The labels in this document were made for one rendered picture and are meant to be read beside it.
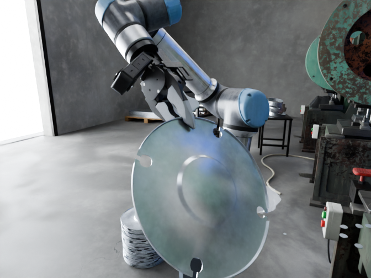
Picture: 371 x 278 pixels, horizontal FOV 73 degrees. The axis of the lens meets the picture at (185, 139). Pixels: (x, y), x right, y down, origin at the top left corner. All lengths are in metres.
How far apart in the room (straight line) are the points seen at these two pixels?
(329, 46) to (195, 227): 1.89
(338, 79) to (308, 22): 5.43
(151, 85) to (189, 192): 0.23
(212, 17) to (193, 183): 7.58
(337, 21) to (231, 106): 1.49
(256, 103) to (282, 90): 6.65
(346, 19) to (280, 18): 5.44
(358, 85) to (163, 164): 1.88
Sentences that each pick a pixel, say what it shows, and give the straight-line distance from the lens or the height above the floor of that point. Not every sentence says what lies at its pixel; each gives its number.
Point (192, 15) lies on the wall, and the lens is 8.17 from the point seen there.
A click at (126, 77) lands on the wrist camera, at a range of 0.46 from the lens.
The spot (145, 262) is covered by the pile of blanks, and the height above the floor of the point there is 0.04.
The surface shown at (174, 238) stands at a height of 0.89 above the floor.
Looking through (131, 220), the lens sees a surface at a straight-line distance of 1.66.
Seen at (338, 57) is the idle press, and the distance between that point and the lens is 2.16.
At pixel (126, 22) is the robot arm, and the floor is 1.24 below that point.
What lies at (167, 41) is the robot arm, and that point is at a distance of 0.80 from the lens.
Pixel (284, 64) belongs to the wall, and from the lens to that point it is 7.44.
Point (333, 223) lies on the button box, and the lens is 1.19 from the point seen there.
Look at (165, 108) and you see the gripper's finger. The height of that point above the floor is 1.07.
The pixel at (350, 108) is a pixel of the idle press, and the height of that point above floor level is 0.66.
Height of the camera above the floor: 1.14
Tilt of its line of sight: 15 degrees down
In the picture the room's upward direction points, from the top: straight up
